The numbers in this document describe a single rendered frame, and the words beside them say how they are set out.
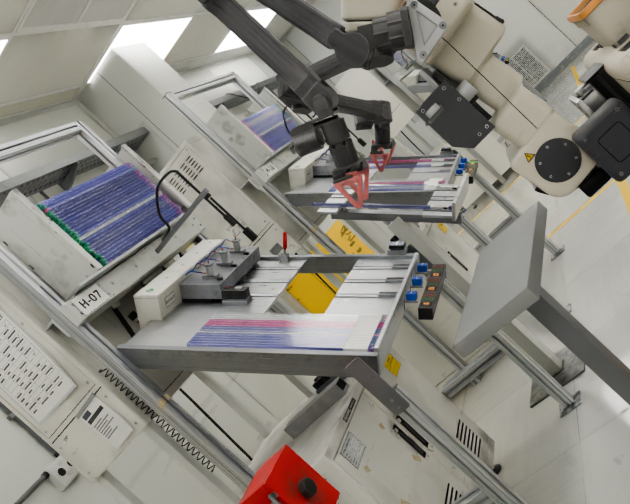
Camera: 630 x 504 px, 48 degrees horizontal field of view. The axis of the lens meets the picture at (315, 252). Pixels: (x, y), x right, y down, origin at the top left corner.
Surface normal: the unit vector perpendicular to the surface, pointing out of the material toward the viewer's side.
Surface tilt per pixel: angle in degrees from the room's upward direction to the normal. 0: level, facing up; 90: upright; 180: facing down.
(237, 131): 90
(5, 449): 90
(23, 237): 90
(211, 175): 90
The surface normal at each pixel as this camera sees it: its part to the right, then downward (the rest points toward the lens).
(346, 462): 0.62, -0.65
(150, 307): -0.28, 0.35
